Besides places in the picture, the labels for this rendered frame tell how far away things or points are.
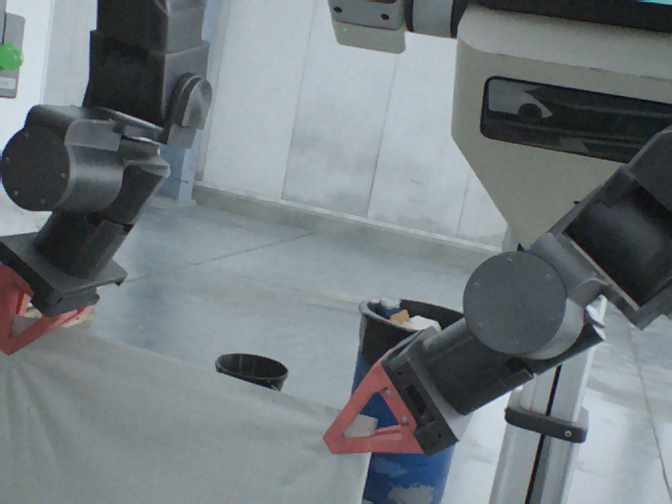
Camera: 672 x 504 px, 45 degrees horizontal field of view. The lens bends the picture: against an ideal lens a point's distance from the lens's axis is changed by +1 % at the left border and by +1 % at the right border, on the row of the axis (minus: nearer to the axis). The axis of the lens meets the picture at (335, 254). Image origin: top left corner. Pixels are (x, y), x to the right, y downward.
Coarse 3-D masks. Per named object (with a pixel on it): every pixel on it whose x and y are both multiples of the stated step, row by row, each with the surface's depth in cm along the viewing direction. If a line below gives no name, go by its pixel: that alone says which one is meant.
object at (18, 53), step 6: (6, 42) 86; (12, 42) 86; (0, 48) 85; (6, 48) 85; (12, 48) 86; (18, 48) 86; (0, 54) 85; (6, 54) 85; (12, 54) 85; (18, 54) 86; (0, 60) 85; (6, 60) 85; (12, 60) 86; (18, 60) 86; (24, 60) 87; (6, 66) 86; (12, 66) 86; (18, 66) 87
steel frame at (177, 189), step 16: (0, 0) 594; (208, 0) 871; (208, 16) 878; (208, 32) 886; (208, 80) 909; (160, 128) 914; (160, 144) 921; (192, 144) 909; (176, 160) 918; (192, 160) 917; (176, 176) 920; (192, 176) 926; (160, 192) 928; (176, 192) 922; (192, 192) 937
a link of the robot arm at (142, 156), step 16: (128, 144) 60; (144, 144) 62; (128, 160) 58; (144, 160) 60; (160, 160) 63; (128, 176) 60; (144, 176) 60; (160, 176) 61; (128, 192) 61; (144, 192) 61; (112, 208) 61; (128, 208) 61; (144, 208) 63
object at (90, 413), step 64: (0, 384) 68; (64, 384) 66; (128, 384) 63; (192, 384) 61; (256, 384) 60; (0, 448) 68; (64, 448) 66; (128, 448) 64; (192, 448) 62; (256, 448) 60; (320, 448) 59
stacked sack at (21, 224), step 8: (0, 208) 366; (8, 208) 367; (0, 216) 348; (8, 216) 354; (16, 216) 360; (0, 224) 344; (8, 224) 349; (16, 224) 353; (24, 224) 358; (32, 224) 364; (0, 232) 343; (8, 232) 348; (16, 232) 353; (24, 232) 359
